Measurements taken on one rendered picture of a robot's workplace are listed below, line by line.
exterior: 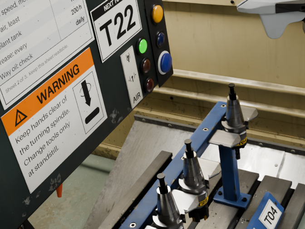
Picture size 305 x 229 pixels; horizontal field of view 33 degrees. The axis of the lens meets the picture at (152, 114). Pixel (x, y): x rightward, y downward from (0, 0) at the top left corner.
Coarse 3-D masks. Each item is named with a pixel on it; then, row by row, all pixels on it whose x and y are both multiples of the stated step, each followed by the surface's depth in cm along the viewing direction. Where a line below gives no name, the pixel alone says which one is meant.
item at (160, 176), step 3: (159, 174) 97; (162, 174) 97; (159, 177) 96; (162, 177) 96; (159, 180) 97; (162, 180) 97; (159, 183) 98; (162, 183) 97; (165, 183) 98; (159, 186) 97; (162, 186) 97; (165, 186) 97; (159, 189) 98; (162, 189) 97; (165, 189) 98; (162, 192) 98
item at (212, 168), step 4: (200, 160) 116; (204, 160) 116; (208, 160) 115; (200, 164) 115; (204, 164) 114; (208, 164) 114; (212, 164) 114; (216, 164) 114; (220, 164) 114; (204, 168) 113; (208, 168) 113; (212, 168) 113; (216, 168) 113; (220, 168) 113; (208, 172) 112; (212, 172) 112; (216, 172) 112; (208, 176) 111; (212, 176) 111
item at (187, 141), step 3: (186, 141) 104; (189, 141) 104; (186, 144) 104; (189, 144) 104; (186, 147) 105; (189, 147) 104; (186, 150) 105; (189, 150) 105; (192, 150) 105; (186, 153) 105; (189, 153) 105; (192, 153) 105; (189, 156) 105
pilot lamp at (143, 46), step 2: (142, 40) 72; (144, 40) 73; (140, 42) 72; (142, 42) 72; (144, 42) 73; (146, 42) 73; (140, 44) 72; (142, 44) 72; (144, 44) 73; (146, 44) 73; (140, 46) 72; (142, 46) 72; (144, 46) 73; (146, 46) 73; (140, 48) 72; (142, 48) 72; (144, 48) 73; (146, 48) 73; (140, 50) 72; (142, 50) 73; (144, 50) 73; (142, 52) 73
